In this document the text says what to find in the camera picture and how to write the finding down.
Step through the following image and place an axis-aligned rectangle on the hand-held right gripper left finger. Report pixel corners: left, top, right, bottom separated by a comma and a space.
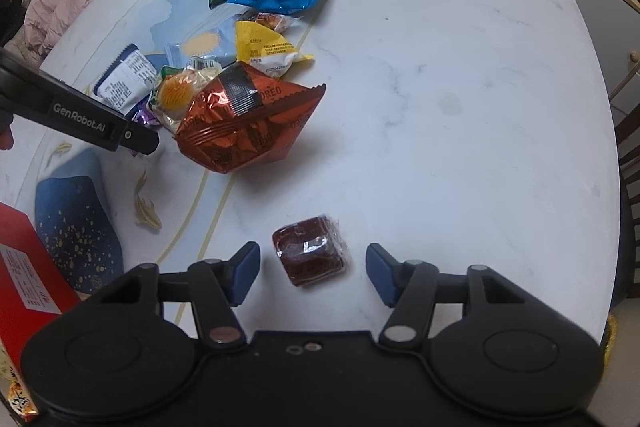
100, 241, 262, 350

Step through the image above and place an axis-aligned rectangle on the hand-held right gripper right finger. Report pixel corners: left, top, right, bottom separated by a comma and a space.
366, 243, 531, 350

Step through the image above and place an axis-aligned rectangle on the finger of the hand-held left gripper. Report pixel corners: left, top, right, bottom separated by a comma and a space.
116, 118, 161, 156

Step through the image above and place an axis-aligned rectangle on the clear packet with yellow pastry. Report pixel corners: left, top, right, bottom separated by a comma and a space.
147, 57, 224, 134

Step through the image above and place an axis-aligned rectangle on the white and blue snack packet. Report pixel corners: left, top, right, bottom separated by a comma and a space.
94, 43, 157, 114

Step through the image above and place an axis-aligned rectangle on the dark red cake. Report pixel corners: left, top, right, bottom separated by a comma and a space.
272, 215, 351, 287

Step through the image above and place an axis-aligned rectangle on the red-brown foil cookie bag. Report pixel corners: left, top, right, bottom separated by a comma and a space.
174, 61, 327, 175

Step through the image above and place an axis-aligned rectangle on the yellow snack packet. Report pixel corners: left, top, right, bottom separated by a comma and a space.
234, 21, 315, 80

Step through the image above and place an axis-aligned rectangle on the red cardboard box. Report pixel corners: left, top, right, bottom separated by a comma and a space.
0, 202, 82, 424

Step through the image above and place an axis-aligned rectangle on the purple candy wrapper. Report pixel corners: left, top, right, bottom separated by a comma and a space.
131, 103, 162, 128

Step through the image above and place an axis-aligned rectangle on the light blue sun-print packet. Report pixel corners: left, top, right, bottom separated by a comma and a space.
165, 19, 242, 68

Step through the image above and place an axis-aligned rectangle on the small orange wrapped candy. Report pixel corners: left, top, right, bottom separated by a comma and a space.
242, 10, 302, 33

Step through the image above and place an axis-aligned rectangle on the dark wooden chair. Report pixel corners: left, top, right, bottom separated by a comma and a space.
607, 51, 640, 308

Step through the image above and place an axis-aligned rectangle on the grey side cabinet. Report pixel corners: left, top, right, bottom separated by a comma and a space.
560, 0, 640, 110

